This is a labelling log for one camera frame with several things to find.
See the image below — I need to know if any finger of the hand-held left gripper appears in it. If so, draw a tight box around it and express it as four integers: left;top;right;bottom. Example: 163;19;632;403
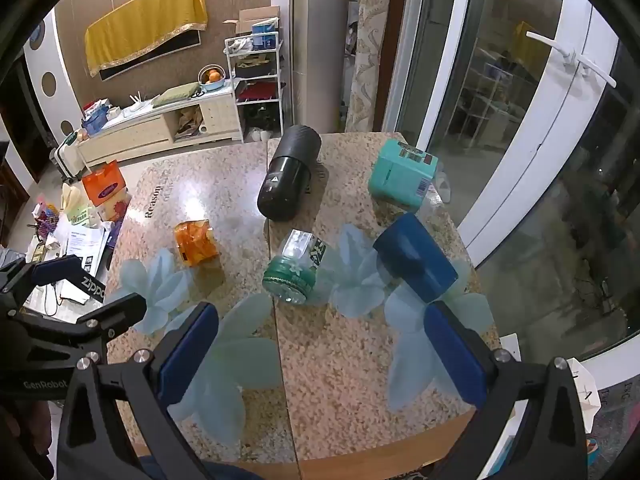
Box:
0;293;148;370
0;255;85;313

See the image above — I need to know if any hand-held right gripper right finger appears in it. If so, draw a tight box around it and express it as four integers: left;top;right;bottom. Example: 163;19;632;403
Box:
425;301;589;480

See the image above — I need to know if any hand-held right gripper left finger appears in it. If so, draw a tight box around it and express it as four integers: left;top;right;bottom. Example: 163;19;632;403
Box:
55;302;221;480

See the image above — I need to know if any blue cup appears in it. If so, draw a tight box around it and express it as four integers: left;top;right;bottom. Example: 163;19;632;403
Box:
372;212;459;304

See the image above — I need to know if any small black box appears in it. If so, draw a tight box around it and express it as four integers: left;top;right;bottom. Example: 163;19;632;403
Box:
81;271;107;304

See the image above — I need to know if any pile of white papers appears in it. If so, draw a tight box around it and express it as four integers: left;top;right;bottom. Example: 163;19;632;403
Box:
22;217;121;306

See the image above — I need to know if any pale yellow packet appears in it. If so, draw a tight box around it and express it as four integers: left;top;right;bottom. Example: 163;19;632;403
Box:
61;182;93;228

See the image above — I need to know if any orange tissue box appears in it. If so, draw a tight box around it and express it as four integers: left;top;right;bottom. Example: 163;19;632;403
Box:
81;160;132;221

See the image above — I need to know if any orange snack packet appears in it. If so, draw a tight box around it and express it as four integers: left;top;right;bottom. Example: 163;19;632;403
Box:
173;220;217;267

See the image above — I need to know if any white suitcase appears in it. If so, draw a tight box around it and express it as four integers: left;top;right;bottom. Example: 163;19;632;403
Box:
50;135;83;181

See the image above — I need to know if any white folded paper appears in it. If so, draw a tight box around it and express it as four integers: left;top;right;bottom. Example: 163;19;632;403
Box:
567;357;602;433

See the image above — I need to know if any green lidded glass jar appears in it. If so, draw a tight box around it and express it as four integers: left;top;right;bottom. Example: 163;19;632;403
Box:
262;229;329;305

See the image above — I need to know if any blue plastic basket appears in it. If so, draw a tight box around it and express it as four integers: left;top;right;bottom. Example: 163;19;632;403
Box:
81;110;108;136

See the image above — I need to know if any white slipper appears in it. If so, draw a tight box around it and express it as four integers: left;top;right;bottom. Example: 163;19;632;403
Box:
433;170;453;205

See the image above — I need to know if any beige low cabinet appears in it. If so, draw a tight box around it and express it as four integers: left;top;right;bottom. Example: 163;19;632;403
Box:
76;84;244;166

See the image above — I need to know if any teal carton box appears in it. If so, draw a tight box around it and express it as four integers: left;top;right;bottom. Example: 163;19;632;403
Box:
368;140;439;209

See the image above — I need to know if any black ribbed cylinder flask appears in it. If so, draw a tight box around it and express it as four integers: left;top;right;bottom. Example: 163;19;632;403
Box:
256;124;322;221

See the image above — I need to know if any green cushion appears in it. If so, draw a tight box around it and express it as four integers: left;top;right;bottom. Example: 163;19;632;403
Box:
151;81;201;108

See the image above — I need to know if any bowl of oranges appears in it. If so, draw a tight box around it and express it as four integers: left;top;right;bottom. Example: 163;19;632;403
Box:
197;65;227;93

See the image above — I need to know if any white metal shelf rack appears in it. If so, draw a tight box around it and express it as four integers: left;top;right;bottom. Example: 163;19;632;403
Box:
223;35;287;143

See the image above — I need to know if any yellow cloth with gold trim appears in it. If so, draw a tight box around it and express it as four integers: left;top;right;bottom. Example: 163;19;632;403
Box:
84;0;208;78

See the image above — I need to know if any blue and white box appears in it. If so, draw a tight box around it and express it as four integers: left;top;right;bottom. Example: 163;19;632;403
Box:
251;22;279;51

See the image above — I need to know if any open cardboard box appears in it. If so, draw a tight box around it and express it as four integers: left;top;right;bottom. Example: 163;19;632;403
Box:
223;5;281;37

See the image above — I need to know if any patterned beige curtain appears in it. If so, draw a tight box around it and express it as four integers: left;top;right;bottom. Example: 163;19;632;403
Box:
345;0;396;133

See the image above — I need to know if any black wall television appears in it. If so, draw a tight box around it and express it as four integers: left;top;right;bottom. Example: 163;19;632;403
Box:
98;29;204;82

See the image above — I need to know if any white window handle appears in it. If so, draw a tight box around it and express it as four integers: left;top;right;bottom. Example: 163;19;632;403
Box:
526;31;617;89

